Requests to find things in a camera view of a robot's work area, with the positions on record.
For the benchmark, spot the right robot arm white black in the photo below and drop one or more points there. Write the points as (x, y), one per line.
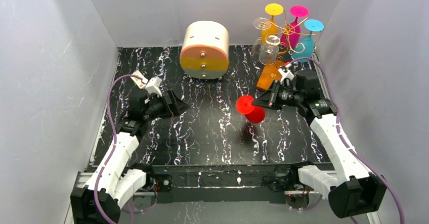
(355, 189)

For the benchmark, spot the clear wine glass rear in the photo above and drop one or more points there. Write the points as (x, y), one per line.
(261, 24)

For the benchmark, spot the yellow wine glass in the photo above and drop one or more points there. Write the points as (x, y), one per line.
(272, 10)

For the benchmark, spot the clear wine glass front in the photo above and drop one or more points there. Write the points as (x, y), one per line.
(269, 50)

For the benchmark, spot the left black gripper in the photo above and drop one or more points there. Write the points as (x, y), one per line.
(170, 102)

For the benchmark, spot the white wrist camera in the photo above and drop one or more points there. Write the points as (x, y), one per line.
(152, 86)
(287, 75)

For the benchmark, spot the wooden rack base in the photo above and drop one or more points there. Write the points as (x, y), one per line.
(269, 74)

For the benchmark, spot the black front mounting rail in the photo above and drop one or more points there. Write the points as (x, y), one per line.
(224, 183)

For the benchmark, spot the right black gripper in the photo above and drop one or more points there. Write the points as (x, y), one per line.
(274, 96)

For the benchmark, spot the blue wine glass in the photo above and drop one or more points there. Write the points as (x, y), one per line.
(305, 46)

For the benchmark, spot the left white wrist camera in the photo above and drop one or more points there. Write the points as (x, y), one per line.
(152, 86)

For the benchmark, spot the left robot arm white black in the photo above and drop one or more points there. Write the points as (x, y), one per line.
(113, 184)

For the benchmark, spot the gold wire glass rack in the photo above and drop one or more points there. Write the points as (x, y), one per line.
(281, 30)

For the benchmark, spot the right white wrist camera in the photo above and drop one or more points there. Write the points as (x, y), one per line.
(287, 75)

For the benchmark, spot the white red small box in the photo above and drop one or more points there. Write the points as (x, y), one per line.
(139, 79)

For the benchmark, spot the clear wine glass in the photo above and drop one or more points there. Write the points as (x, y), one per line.
(269, 50)
(261, 24)

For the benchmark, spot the magenta wine glass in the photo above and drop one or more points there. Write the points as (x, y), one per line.
(291, 37)

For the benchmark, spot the red wine glass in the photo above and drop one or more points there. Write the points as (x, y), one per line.
(244, 106)

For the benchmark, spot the round pastel drawer cabinet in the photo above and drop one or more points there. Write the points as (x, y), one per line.
(205, 50)

